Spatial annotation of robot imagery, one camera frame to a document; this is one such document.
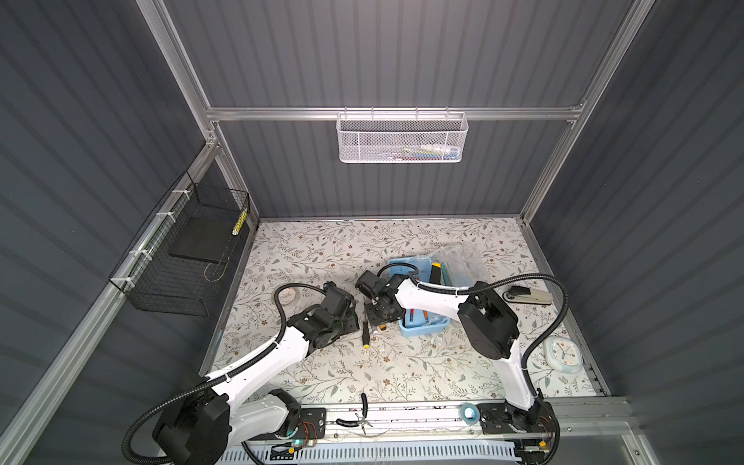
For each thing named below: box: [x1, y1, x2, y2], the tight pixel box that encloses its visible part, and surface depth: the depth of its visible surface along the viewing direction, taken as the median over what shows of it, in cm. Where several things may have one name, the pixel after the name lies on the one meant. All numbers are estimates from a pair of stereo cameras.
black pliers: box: [335, 392, 373, 435], surface depth 75 cm
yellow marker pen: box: [231, 207, 248, 236], surface depth 83 cm
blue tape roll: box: [458, 402, 480, 427], surface depth 76 cm
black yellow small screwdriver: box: [362, 320, 372, 350], surface depth 89 cm
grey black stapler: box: [502, 285, 554, 306], surface depth 98 cm
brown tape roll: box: [278, 287, 297, 306], surface depth 100 cm
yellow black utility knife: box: [429, 261, 442, 285], surface depth 97 cm
